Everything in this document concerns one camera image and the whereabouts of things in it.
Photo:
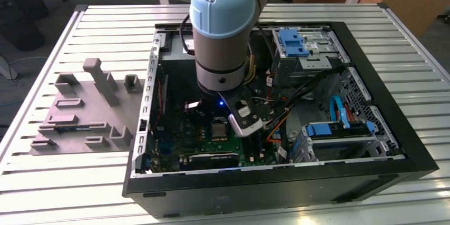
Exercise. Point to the silver drive cage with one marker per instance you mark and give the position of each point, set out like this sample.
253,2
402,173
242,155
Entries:
306,64

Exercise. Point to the grey power supply unit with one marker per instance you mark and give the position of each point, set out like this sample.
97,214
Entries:
178,51

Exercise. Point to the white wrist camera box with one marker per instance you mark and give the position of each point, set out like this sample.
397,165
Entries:
246,123

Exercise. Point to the green motherboard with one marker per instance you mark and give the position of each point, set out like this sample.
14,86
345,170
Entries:
197,146

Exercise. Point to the CPU socket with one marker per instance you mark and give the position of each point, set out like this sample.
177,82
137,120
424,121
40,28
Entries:
219,139

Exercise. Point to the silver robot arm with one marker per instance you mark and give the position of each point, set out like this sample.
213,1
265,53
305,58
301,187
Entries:
218,51

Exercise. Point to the silver disk bay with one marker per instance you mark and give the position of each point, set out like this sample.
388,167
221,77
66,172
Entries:
378,140

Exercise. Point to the black PC case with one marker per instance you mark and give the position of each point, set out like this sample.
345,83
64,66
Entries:
246,190

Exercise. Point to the hard disk in blue carrier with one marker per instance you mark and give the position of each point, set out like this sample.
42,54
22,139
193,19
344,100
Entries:
322,130

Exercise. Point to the grey parts rack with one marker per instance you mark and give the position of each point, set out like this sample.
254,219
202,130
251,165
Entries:
87,119

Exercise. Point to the black chair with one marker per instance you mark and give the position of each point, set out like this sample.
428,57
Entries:
20,30

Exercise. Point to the black graphics card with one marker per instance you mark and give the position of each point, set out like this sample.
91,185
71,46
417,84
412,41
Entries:
211,160

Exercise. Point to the blue plastic drive bracket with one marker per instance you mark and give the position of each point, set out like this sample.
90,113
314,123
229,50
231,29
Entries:
291,43

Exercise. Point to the black RAM slot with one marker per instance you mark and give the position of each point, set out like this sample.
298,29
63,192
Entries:
250,148
259,146

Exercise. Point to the RAM stick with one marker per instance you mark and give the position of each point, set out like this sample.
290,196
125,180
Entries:
74,128

